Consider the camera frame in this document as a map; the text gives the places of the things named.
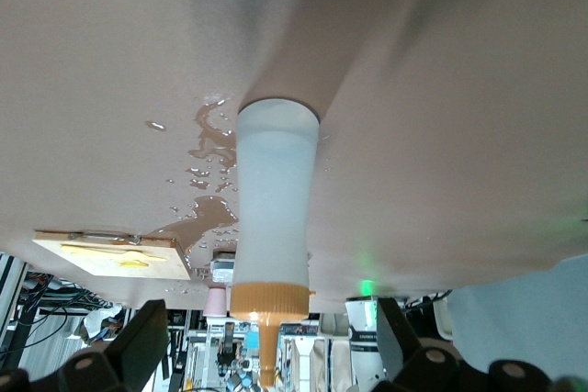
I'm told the wooden cutting board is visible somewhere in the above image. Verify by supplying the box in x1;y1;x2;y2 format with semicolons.
34;229;192;281

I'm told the yellow plastic fork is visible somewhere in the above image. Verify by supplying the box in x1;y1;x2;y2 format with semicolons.
62;244;135;256

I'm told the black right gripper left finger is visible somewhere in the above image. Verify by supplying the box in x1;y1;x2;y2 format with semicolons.
59;299;171;392

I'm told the translucent sauce bottle orange cap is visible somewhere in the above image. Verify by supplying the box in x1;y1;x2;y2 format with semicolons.
229;97;321;388

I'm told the pink plastic cup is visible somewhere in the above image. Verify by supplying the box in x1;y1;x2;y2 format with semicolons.
203;287;230;318

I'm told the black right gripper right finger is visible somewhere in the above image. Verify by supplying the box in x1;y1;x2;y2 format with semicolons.
375;297;460;392

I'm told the yellow plastic knife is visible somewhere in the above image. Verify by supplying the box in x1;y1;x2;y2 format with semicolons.
86;250;167;263

